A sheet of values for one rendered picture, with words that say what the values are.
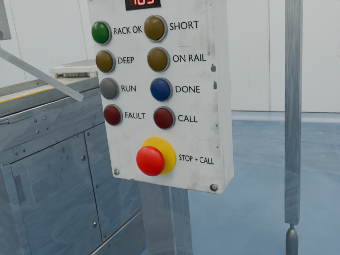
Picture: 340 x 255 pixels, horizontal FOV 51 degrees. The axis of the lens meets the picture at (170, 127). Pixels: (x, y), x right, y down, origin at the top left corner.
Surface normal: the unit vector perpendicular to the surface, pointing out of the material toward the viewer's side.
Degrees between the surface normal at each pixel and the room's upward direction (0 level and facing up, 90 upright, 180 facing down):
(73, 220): 91
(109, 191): 90
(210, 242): 0
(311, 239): 0
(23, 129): 90
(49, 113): 90
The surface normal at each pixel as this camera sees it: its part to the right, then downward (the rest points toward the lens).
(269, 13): -0.41, 0.30
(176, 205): 0.87, 0.07
